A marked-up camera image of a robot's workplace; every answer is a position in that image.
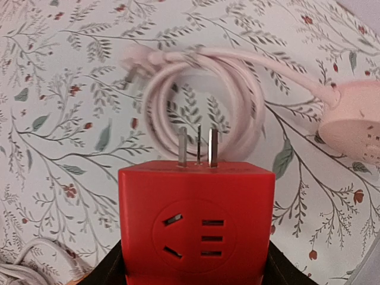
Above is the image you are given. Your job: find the white multicolour power strip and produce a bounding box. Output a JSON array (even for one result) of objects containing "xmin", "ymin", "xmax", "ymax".
[{"xmin": 345, "ymin": 233, "xmax": 380, "ymax": 285}]

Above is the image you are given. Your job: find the red cube socket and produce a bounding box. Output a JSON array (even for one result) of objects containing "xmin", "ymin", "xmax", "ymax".
[{"xmin": 118, "ymin": 128, "xmax": 276, "ymax": 284}]

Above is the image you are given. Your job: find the white coiled cable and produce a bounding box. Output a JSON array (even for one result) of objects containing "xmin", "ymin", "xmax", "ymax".
[{"xmin": 0, "ymin": 239, "xmax": 99, "ymax": 285}]

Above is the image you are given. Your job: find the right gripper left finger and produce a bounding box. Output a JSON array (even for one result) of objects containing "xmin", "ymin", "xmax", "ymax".
[{"xmin": 79, "ymin": 242, "xmax": 126, "ymax": 285}]

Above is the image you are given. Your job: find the floral table cloth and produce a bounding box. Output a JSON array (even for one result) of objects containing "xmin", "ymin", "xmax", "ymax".
[{"xmin": 1, "ymin": 1, "xmax": 379, "ymax": 284}]

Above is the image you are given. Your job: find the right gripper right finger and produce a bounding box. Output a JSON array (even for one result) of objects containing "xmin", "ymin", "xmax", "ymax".
[{"xmin": 262, "ymin": 242, "xmax": 316, "ymax": 285}]

